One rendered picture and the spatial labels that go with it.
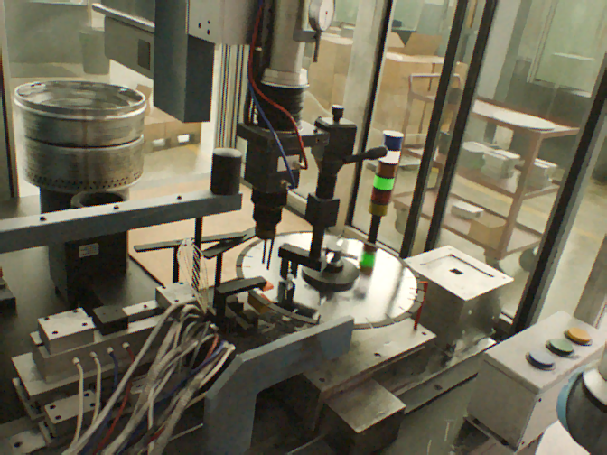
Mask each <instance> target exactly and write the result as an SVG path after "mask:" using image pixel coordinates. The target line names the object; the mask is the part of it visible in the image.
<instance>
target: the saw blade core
mask: <svg viewBox="0 0 607 455"><path fill-rule="evenodd" d="M311 237H312V234H301V235H300V234H292V235H285V236H280V237H276V238H275V242H274V246H273V251H272V255H271V261H270V266H269V270H267V269H266V264H267V258H268V254H269V248H270V245H271V240H267V244H266V259H265V263H264V264H262V256H263V248H264V241H263V242H261V243H259V244H257V245H256V246H254V247H252V248H251V249H250V250H249V251H248V252H247V254H246V256H245V258H244V260H243V265H242V269H243V274H244V276H245V279H249V278H253V277H256V276H260V275H261V276H263V277H264V278H266V279H267V280H268V281H269V282H270V283H272V284H273V285H274V289H273V290H270V291H266V292H261V291H260V290H259V289H258V288H256V289H254V290H255V292H257V293H260V294H259V295H261V296H262V297H263V298H265V299H266V300H268V301H269V302H270V304H271V303H273V304H274V305H276V306H278V307H280V308H282V309H284V310H287V311H290V312H291V313H292V314H293V312H294V310H297V311H296V312H295V314H298V315H301V316H304V317H307V318H311V319H315V320H318V316H320V319H319V321H320V320H323V321H330V320H334V319H337V318H339V317H341V316H344V315H347V314H350V315H351V316H353V317H354V318H355V322H354V323H369V324H370V323H371V322H376V321H381V320H387V319H392V318H393V317H396V316H397V315H399V314H401V313H403V312H404V311H406V310H408V309H409V308H410V307H411V306H412V305H413V303H414V302H415V301H416V296H415V295H412V294H409V293H415V294H417V285H416V280H415V278H414V276H413V275H412V274H411V273H410V272H409V270H408V269H407V268H406V267H405V266H404V265H402V264H401V263H400V262H399V261H397V260H396V258H394V257H392V256H391V255H389V254H387V253H385V252H383V251H381V250H379V249H376V248H375V247H374V246H370V245H367V244H364V243H361V242H359V243H358V241H356V240H352V239H348V238H345V237H340V239H341V240H343V244H342V246H341V248H342V251H343V252H347V253H351V254H354V255H358V256H359V257H360V258H359V260H358V261H356V260H352V259H349V258H346V257H343V256H342V257H343V258H346V259H348V260H350V261H351V262H352V263H354V264H355V265H356V266H357V267H358V268H359V270H360V279H359V280H358V282H357V283H355V284H354V285H352V286H350V287H345V288H331V287H325V286H321V285H319V284H316V283H313V282H311V281H309V280H308V279H307V278H305V277H304V275H303V274H302V272H301V265H299V267H298V274H297V279H293V280H290V281H285V280H284V279H283V278H282V277H281V276H280V275H279V273H280V266H281V259H282V258H280V257H278V248H279V247H280V246H281V245H282V244H284V243H285V242H286V243H289V244H292V245H294V246H299V247H301V248H304V249H307V250H309V249H310V247H309V244H310V243H311ZM338 241H339V239H338V237H336V236H330V235H324V241H323V245H324V246H327V245H329V244H337V242H338ZM357 243H358V244H357ZM373 250H375V251H373ZM251 257H253V258H251ZM249 267H250V268H249ZM399 267H400V268H399ZM408 299H409V300H408ZM275 301H277V302H275ZM399 308H401V309H399ZM384 314H385V315H384ZM386 315H387V316H386ZM365 319H367V320H365Z"/></svg>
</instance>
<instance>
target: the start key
mask: <svg viewBox="0 0 607 455"><path fill-rule="evenodd" d="M548 345H549V347H550V348H551V349H553V350H554V351H556V352H558V353H561V354H565V355H570V354H572V352H573V346H572V345H571V344H570V343H569V342H567V341H565V340H563V339H558V338H553V339H550V341H549V344H548Z"/></svg>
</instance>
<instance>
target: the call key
mask: <svg viewBox="0 0 607 455"><path fill-rule="evenodd" d="M567 335H568V336H569V337H570V338H572V339H574V340H576V341H579V342H583V343H588V342H589V341H590V339H591V336H590V334H589V333H588V332H587V331H585V330H582V329H579V328H575V327H572V328H570V329H569V330H568V331H567Z"/></svg>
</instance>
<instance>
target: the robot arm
mask: <svg viewBox="0 0 607 455"><path fill-rule="evenodd" d="M567 379H568V382H567V383H566V384H563V385H562V387H561V389H560V391H559V394H558V396H557V399H556V415H557V419H558V421H559V422H560V424H561V425H562V426H563V428H564V429H565V430H566V431H567V432H568V434H569V435H570V437H571V438H572V439H573V441H574V442H575V443H577V444H578V445H579V446H581V447H582V448H584V449H585V450H586V451H587V452H588V453H589V454H590V455H607V339H606V341H605V344H604V348H603V351H602V356H601V359H597V360H594V361H593V362H591V363H590V364H589V365H585V366H583V367H580V368H578V369H577V370H575V371H574V372H573V374H572V375H570V376H569V377H568V378H567Z"/></svg>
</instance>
